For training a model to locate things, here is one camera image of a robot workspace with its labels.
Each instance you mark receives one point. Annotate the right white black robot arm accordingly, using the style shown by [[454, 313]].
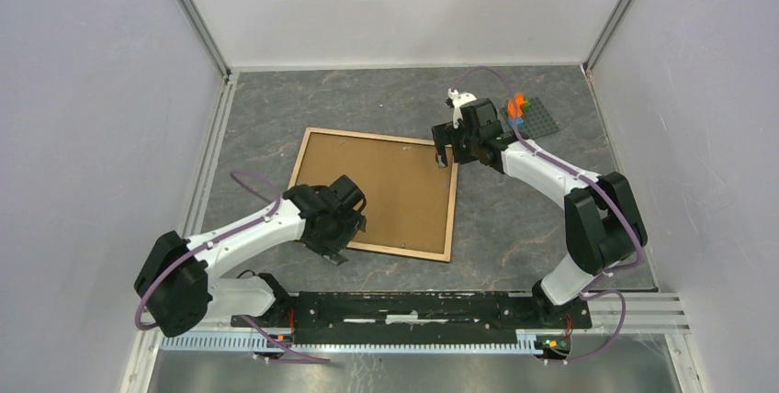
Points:
[[604, 231]]

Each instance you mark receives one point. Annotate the aluminium rail frame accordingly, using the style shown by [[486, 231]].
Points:
[[647, 312]]

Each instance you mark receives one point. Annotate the brown cardboard backing board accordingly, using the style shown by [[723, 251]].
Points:
[[395, 189]]

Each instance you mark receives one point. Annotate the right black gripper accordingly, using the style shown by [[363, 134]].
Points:
[[445, 134]]

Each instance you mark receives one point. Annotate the orange arch block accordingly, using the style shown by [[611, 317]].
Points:
[[514, 107]]

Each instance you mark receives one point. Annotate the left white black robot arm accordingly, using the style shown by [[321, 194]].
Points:
[[183, 280]]

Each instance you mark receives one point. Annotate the grey building block baseplate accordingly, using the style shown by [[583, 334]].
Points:
[[537, 122]]

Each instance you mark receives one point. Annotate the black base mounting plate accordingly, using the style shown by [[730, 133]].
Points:
[[443, 317]]

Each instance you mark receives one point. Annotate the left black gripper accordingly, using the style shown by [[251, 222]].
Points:
[[330, 250]]

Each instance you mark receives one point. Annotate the white slotted cable duct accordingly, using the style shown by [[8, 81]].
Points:
[[252, 341]]

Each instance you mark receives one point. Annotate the wooden picture frame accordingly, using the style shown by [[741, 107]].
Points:
[[450, 208]]

